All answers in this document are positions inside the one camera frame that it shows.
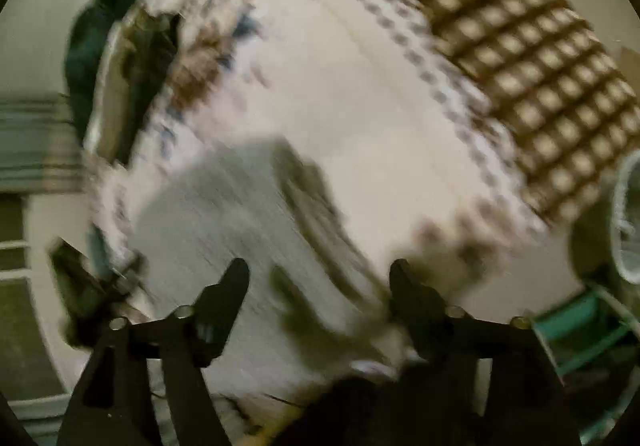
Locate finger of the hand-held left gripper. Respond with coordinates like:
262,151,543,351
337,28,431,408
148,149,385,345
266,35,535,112
106,251,148,298

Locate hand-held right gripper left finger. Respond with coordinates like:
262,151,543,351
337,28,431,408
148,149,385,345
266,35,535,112
56,257,251,446

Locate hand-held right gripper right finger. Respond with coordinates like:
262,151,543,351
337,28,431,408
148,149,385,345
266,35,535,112
389,259,583,446

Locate grey fleece pants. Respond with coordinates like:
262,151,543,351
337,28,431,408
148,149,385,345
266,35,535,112
122,136,401,402

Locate window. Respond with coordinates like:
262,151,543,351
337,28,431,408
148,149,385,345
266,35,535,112
0,193,71,422

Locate person's legs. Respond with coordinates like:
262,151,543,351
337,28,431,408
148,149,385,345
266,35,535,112
277,361,483,446

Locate teal rack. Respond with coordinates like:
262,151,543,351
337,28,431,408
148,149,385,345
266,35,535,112
530,285,640,446

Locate pale green curtain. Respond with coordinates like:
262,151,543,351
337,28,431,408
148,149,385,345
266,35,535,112
0,96,87,195

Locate bed with floral sheet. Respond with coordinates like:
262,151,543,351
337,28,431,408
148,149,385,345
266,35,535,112
82,0,640,407

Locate stack of dark folded clothes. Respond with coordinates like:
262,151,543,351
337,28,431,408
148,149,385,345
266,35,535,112
119,10,182,163

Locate dark round white-rimmed object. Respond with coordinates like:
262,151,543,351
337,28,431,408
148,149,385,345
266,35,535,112
570,160,640,285

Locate dark green duvet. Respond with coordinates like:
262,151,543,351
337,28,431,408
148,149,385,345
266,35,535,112
64,0,147,144

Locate brown checkered blanket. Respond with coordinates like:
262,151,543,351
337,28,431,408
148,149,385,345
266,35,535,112
290,0,640,227

